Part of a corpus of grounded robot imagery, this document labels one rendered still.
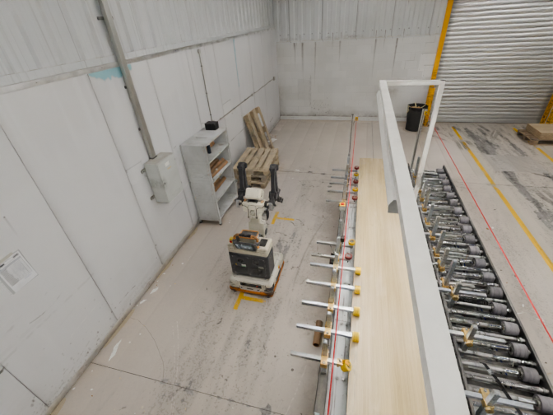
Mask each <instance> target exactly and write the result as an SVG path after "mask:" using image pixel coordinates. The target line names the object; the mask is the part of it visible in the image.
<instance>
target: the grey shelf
mask: <svg viewBox="0 0 553 415"><path fill-rule="evenodd" d="M226 139H228V140H226ZM212 141H213V142H214V143H215V144H214V145H213V146H212V147H211V153H210V154H208V153H207V149H206V146H207V145H209V144H210V143H211V142H212ZM180 149H181V152H182V155H183V159H184V164H185V168H186V171H187V174H188V180H189V183H190V187H191V190H192V193H193V199H194V202H195V205H196V209H197V214H198V218H199V222H200V223H202V221H201V220H208V221H219V225H222V223H221V218H222V217H223V215H224V213H225V212H226V211H227V210H228V208H229V207H230V205H231V204H232V203H233V202H234V200H235V198H236V199H237V198H238V194H237V189H236V184H235V174H234V169H233V164H232V159H231V153H230V144H229V138H228V133H227V128H224V127H219V128H218V129H217V130H206V128H205V127H204V128H202V129H201V130H200V131H198V132H197V133H195V134H194V135H193V136H192V137H190V138H189V139H188V140H186V141H185V142H183V143H182V144H180ZM228 149H229V151H228ZM229 154H230V155H229ZM222 157H223V158H224V159H225V160H227V161H228V163H227V164H226V165H225V166H224V167H223V168H222V169H221V170H220V171H219V172H218V173H217V174H216V175H215V176H214V177H213V178H212V176H211V168H210V163H211V162H212V161H213V160H215V159H216V158H218V159H219V160H220V159H221V158H222ZM230 159H231V160H230ZM230 164H231V165H230ZM231 169H232V170H231ZM223 176H225V177H226V180H225V181H224V182H223V184H222V185H221V186H220V188H219V189H218V190H217V191H216V192H215V188H214V184H213V183H214V182H215V181H216V180H217V179H218V178H220V179H221V178H222V177H223ZM235 189H236V190H235ZM212 194H213V195H212Z"/></svg>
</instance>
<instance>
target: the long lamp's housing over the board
mask: <svg viewBox="0 0 553 415"><path fill-rule="evenodd" d="M376 98H377V105H378V113H379V128H380V137H381V145H382V153H383V169H384V178H385V185H386V194H387V202H388V213H397V214H398V209H397V199H396V193H395V188H394V182H393V172H392V166H391V160H390V155H389V149H388V139H387V133H386V128H385V122H384V116H383V106H382V100H381V95H380V91H378V92H377V94H376Z"/></svg>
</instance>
